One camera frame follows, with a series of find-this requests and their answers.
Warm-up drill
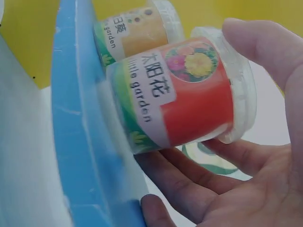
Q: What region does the person's right hand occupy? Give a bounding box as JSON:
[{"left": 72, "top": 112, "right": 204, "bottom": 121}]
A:
[{"left": 141, "top": 17, "right": 303, "bottom": 227}]

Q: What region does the red-labelled clear plastic cup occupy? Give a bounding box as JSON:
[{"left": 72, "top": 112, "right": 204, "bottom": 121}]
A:
[{"left": 105, "top": 26, "right": 258, "bottom": 156}]

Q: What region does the yellow-labelled clear plastic cup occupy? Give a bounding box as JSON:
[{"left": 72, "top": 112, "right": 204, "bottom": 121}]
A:
[{"left": 93, "top": 0, "right": 185, "bottom": 68}]

